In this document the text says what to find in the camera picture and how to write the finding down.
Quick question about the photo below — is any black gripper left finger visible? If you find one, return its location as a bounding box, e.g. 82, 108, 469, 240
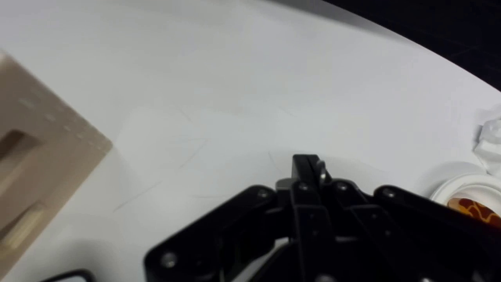
143, 154, 315, 282

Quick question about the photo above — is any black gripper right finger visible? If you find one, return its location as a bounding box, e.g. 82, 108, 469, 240
312, 154, 501, 282

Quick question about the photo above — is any white plate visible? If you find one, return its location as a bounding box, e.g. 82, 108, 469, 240
428, 174, 501, 224

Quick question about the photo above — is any crumpled white paper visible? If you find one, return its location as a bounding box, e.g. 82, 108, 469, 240
470, 102, 501, 176

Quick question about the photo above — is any wooden shape sorter box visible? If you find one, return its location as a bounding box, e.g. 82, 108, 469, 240
0, 50, 115, 265

